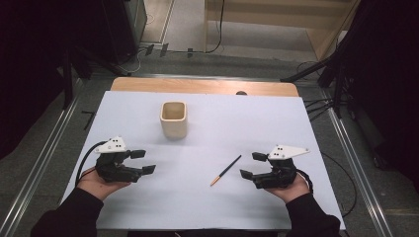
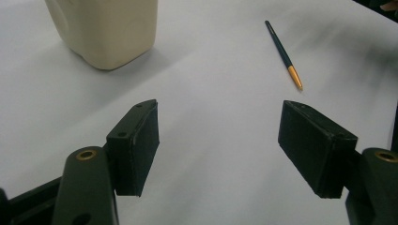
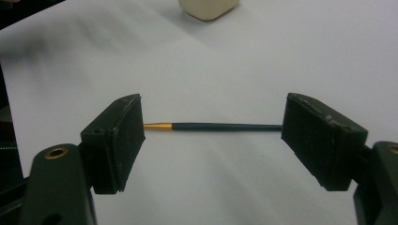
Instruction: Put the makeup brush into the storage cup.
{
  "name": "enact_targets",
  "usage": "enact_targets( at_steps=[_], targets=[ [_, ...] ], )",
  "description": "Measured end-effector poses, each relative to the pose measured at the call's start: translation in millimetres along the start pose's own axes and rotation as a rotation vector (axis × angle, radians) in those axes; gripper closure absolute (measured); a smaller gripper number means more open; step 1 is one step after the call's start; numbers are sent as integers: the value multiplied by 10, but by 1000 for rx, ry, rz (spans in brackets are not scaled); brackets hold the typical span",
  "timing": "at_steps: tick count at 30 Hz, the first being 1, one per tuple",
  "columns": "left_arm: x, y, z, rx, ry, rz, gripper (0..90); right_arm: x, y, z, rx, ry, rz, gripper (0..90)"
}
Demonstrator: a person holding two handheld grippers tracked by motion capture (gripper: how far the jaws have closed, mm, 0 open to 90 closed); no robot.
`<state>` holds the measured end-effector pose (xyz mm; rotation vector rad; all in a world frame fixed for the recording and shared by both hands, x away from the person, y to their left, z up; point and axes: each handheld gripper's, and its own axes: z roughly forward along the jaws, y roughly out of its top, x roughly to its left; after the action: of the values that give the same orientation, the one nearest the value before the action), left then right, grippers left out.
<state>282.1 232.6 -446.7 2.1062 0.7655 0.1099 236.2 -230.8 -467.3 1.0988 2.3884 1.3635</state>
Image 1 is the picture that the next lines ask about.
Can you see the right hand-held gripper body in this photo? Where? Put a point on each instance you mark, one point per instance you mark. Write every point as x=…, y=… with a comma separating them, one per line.
x=280, y=176

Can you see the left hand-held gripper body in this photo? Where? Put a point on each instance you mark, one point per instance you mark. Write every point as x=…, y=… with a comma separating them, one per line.
x=113, y=171

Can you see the dark pencil with orange end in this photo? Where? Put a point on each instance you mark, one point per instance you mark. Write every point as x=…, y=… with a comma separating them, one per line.
x=227, y=169

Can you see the beige square pen holder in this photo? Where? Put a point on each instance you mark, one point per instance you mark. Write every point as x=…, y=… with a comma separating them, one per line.
x=173, y=126

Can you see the person's right hand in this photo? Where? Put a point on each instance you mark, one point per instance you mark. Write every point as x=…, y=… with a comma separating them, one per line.
x=293, y=192

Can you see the person's left hand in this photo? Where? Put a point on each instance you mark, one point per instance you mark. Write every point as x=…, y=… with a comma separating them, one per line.
x=94, y=186

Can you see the white table mat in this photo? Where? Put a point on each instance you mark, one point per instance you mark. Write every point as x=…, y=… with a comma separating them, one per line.
x=204, y=197

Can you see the dark round table grommet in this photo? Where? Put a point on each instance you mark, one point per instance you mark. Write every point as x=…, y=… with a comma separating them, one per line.
x=241, y=93

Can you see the wooden table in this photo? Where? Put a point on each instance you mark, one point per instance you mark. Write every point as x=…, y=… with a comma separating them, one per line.
x=197, y=86

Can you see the black metal stand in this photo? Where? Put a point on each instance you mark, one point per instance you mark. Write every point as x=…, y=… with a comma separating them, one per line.
x=337, y=85
x=67, y=82

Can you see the small black floor clip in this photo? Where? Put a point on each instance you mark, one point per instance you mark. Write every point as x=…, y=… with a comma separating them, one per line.
x=149, y=50
x=164, y=50
x=189, y=52

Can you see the dark cabinet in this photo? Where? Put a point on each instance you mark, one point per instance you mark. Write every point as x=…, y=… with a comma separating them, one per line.
x=123, y=29

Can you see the light wooden shelf unit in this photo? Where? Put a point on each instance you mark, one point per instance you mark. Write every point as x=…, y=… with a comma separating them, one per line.
x=263, y=19

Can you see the black angled floor bracket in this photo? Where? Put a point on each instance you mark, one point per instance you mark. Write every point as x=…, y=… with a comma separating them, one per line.
x=89, y=118

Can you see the metal floor rail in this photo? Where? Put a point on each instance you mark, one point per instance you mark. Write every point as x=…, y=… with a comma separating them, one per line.
x=357, y=171
x=36, y=164

